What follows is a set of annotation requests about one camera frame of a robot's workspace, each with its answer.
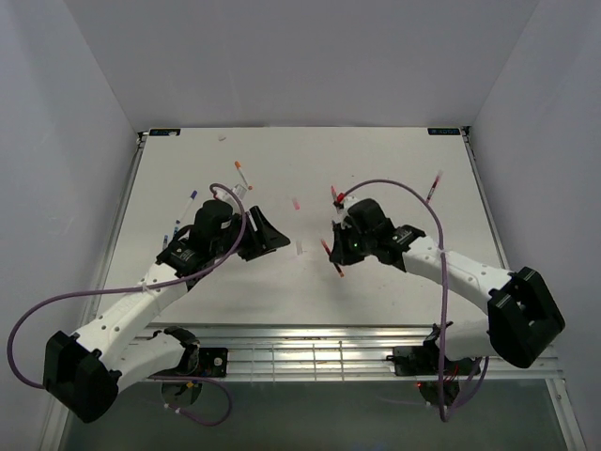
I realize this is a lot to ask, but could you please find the blue table label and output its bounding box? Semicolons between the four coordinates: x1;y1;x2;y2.
148;129;181;136
427;128;461;136

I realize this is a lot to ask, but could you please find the left blue table label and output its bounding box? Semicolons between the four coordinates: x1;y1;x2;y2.
148;129;181;136

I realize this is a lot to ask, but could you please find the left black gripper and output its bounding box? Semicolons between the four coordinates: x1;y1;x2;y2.
211;205;291;261

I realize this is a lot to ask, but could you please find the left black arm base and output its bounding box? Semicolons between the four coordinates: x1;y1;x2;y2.
153;348;229;378

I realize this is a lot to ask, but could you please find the aluminium table frame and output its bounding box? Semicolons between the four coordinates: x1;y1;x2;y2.
39;126;588;451

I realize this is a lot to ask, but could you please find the orange capped white marker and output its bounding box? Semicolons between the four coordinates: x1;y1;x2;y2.
235;161;254;191

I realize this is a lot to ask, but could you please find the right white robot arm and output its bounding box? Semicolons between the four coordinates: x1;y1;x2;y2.
330;194;565;373

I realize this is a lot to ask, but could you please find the orange red pen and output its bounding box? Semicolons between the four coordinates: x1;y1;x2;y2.
320;239;345;278

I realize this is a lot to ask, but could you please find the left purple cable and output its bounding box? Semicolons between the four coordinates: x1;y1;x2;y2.
8;182;248;427

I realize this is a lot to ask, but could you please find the red highlighter pen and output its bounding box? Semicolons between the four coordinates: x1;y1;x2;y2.
425;170;443;204

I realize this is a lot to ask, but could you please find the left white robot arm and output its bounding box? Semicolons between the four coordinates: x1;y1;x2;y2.
42;183;290;423

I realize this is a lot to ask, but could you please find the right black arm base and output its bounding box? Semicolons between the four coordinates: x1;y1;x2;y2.
386;346;481;377

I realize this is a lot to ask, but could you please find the right blue table label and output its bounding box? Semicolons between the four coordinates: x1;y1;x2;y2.
427;128;461;136

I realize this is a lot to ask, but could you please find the purple capped white marker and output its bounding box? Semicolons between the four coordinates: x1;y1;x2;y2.
175;190;197;228

